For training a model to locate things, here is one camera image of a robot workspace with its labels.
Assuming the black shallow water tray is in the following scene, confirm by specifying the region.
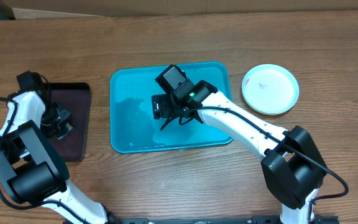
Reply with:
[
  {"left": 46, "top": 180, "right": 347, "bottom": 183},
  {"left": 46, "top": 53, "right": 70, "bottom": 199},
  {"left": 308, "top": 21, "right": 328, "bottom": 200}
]
[{"left": 49, "top": 82, "right": 91, "bottom": 162}]

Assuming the light blue plate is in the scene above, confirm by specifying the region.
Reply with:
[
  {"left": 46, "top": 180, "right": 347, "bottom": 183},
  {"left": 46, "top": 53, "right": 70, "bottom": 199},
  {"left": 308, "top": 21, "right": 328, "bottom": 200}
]
[{"left": 241, "top": 64, "right": 300, "bottom": 115}]

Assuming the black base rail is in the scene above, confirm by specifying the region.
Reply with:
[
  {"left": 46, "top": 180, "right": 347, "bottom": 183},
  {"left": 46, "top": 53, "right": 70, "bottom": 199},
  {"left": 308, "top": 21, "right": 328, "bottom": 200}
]
[{"left": 62, "top": 215, "right": 341, "bottom": 224}]

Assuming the teal plastic tray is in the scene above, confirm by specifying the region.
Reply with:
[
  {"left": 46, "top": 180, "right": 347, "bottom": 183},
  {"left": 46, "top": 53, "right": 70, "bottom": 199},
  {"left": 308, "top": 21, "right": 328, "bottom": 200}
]
[{"left": 110, "top": 65, "right": 232, "bottom": 153}]

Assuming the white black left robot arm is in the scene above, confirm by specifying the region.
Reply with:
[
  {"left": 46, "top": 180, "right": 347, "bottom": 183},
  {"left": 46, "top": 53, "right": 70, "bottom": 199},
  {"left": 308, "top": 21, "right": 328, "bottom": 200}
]
[{"left": 0, "top": 89, "right": 116, "bottom": 223}]

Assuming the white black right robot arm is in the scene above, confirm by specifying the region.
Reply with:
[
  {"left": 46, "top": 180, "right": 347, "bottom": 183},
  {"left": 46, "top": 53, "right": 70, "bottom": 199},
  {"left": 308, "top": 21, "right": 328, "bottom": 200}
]
[{"left": 152, "top": 80, "right": 326, "bottom": 223}]

